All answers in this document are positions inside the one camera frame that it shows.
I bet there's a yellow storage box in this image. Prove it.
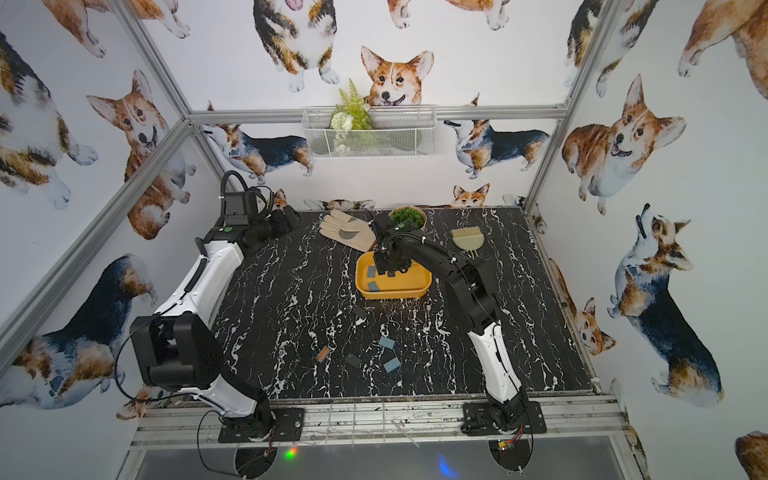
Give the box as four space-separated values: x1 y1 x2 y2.
355 252 432 300

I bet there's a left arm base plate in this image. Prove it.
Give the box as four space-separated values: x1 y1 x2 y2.
218 408 306 444

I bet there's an aluminium front rail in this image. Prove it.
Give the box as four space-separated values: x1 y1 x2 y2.
130 396 628 451

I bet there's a white wire wall basket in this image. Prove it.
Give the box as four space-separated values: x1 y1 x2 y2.
302 106 437 159

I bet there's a black eraser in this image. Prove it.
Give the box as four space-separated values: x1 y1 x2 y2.
352 307 368 319
345 354 363 370

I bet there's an artificial fern and flower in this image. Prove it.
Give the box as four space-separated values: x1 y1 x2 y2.
329 80 373 155

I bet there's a beige work glove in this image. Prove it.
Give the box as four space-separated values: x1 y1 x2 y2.
320 210 376 253

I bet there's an orange white eraser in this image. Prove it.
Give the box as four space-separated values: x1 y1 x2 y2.
316 346 331 363

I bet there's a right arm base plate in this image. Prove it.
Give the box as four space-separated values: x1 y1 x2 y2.
460 401 548 436

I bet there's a pink pot green plant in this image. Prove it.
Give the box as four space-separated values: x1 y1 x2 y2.
389 206 427 232

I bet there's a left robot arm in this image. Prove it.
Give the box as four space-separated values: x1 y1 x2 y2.
127 206 300 439

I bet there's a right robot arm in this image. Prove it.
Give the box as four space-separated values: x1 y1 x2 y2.
368 213 529 434

